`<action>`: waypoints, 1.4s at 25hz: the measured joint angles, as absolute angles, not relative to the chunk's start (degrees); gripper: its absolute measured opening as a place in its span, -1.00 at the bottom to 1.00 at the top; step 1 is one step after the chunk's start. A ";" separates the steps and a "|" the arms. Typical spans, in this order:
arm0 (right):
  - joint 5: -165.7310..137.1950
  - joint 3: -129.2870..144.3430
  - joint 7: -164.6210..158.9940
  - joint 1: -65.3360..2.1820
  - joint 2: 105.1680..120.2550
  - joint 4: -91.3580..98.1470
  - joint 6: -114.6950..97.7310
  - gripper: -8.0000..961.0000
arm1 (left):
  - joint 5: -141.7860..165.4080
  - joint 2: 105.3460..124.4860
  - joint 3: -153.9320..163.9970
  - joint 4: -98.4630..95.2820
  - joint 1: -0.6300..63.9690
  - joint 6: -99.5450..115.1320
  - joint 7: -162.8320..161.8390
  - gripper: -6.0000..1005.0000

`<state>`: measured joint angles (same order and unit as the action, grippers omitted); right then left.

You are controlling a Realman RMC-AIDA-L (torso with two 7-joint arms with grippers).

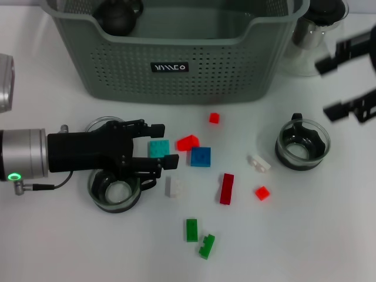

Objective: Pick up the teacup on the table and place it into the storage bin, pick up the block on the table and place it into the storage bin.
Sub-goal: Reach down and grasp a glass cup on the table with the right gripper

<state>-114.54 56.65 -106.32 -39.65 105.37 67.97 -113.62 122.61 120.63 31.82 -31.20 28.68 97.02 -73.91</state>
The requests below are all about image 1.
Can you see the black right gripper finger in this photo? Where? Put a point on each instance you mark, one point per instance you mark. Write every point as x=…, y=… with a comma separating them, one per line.
x=346, y=50
x=361, y=107

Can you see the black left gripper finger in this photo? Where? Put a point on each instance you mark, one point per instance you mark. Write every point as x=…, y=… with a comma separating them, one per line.
x=170, y=162
x=157, y=131

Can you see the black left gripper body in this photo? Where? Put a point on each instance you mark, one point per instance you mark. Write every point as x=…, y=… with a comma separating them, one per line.
x=88, y=152

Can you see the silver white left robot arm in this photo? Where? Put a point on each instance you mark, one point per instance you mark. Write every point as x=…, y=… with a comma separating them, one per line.
x=26, y=152

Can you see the grey perforated storage basket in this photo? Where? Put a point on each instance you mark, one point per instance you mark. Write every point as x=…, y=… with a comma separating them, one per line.
x=205, y=82

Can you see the teal square building brick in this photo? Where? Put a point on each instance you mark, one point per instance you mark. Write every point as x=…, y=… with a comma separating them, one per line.
x=157, y=147

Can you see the red sloped building brick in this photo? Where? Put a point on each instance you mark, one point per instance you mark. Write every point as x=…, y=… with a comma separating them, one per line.
x=186, y=144

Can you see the blue square building brick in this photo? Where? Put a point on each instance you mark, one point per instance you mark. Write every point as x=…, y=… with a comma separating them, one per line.
x=200, y=157

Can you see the silver connector stub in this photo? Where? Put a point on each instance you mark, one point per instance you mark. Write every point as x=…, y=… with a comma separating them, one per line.
x=63, y=128

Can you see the glass teapot black lid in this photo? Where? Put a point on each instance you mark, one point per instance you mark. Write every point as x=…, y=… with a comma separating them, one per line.
x=307, y=38

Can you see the small red building brick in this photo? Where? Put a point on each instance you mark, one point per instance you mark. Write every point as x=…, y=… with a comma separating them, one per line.
x=262, y=193
x=214, y=118

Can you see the dark red long brick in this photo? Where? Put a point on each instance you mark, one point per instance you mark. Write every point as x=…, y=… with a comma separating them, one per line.
x=226, y=189

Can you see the green rectangular building brick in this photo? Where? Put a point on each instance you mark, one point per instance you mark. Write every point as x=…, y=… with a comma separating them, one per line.
x=191, y=230

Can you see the green notched building brick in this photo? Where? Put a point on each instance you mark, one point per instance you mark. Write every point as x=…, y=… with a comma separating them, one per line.
x=207, y=248

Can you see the black round teapot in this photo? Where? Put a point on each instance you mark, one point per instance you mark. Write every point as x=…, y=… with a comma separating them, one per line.
x=117, y=17

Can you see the left wrist camera housing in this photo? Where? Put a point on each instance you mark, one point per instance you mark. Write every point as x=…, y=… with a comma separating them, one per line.
x=6, y=85

